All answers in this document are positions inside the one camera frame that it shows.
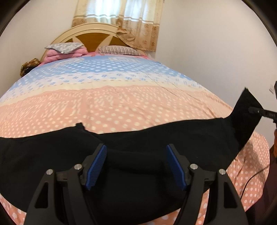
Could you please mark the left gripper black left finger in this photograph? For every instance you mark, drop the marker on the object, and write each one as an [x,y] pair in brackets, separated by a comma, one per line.
[59,197]

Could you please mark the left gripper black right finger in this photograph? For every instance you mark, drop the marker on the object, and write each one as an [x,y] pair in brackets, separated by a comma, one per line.
[224,205]

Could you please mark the black pants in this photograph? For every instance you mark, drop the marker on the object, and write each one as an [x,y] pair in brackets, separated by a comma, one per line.
[135,184]

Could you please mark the pink blue dotted bedspread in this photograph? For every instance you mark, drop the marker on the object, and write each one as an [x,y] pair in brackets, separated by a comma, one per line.
[107,93]

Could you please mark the pink folded blanket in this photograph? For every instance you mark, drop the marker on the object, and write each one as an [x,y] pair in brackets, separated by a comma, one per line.
[53,55]

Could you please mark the beige floral curtain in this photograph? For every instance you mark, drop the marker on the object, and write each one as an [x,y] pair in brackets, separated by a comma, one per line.
[137,21]

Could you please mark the grey patterned pillow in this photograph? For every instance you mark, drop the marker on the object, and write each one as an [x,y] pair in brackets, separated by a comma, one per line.
[64,48]

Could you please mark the striped pillow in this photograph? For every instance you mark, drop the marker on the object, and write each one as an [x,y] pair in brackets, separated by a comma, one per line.
[118,50]

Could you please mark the cream wooden headboard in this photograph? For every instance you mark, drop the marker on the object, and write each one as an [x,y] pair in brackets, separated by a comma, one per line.
[92,36]

